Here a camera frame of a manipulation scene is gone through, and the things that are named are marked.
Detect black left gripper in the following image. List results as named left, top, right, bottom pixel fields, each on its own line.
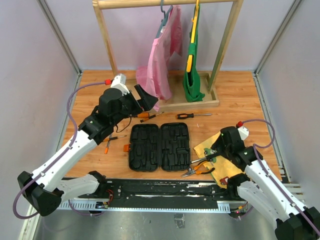
left=111, top=84, right=158, bottom=126

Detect black plastic tool case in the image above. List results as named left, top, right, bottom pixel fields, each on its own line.
left=124, top=122, right=191, bottom=172

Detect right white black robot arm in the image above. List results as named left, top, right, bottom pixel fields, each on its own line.
left=211, top=126, right=320, bottom=240

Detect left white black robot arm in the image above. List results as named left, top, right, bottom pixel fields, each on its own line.
left=17, top=83, right=158, bottom=217

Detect small orange black screwdriver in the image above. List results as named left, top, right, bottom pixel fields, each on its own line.
left=140, top=112, right=164, bottom=123

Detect pink garment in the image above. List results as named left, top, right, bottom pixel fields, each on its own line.
left=135, top=5, right=183, bottom=101

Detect yellow cartoon cloth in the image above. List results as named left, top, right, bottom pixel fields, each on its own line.
left=193, top=132, right=243, bottom=189

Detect wooden clothes rack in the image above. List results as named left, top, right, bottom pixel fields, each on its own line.
left=92, top=0, right=243, bottom=111

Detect green garment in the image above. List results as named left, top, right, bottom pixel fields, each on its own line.
left=182, top=4, right=205, bottom=103

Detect yellow clothes hanger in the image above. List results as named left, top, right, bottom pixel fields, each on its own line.
left=186, top=0, right=200, bottom=73

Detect teal clothes hanger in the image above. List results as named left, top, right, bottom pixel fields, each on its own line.
left=155, top=0, right=174, bottom=39

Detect orange handled awl screwdriver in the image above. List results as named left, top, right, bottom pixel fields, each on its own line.
left=132, top=112, right=150, bottom=119

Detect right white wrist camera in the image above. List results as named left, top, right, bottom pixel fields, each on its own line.
left=236, top=121, right=250, bottom=141

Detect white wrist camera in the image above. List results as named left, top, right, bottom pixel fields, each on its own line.
left=236, top=121, right=250, bottom=141
left=110, top=73, right=130, bottom=95

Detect claw hammer black handle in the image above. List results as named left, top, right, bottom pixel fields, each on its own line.
left=190, top=152, right=221, bottom=165

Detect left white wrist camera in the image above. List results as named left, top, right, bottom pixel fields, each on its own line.
left=110, top=73, right=130, bottom=95

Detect black orange handled screwdriver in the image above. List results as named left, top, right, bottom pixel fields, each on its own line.
left=176, top=113, right=212, bottom=120

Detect orange handled needle nose pliers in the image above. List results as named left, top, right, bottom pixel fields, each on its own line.
left=181, top=160, right=215, bottom=178

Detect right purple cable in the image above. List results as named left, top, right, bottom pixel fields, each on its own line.
left=236, top=118, right=320, bottom=233

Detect purple cable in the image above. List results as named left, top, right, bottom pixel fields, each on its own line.
left=236, top=118, right=320, bottom=233
left=12, top=79, right=112, bottom=221

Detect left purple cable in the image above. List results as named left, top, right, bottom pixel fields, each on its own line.
left=12, top=79, right=112, bottom=221

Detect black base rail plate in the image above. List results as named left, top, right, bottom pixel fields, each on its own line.
left=94, top=178, right=244, bottom=202

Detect slotted aluminium cable duct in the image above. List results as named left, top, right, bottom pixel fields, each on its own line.
left=58, top=196, right=231, bottom=214

